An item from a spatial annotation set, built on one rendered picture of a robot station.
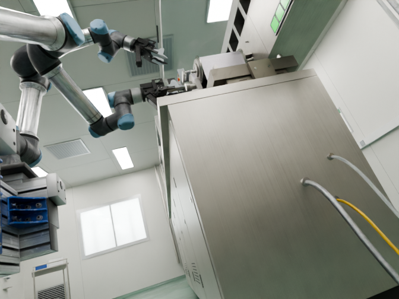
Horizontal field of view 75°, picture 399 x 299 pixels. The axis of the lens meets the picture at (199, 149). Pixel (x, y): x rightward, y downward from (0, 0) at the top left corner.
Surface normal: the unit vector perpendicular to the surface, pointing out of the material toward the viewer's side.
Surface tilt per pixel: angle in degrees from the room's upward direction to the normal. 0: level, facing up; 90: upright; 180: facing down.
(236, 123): 90
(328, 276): 90
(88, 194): 90
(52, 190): 90
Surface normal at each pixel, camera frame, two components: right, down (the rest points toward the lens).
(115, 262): 0.09, -0.40
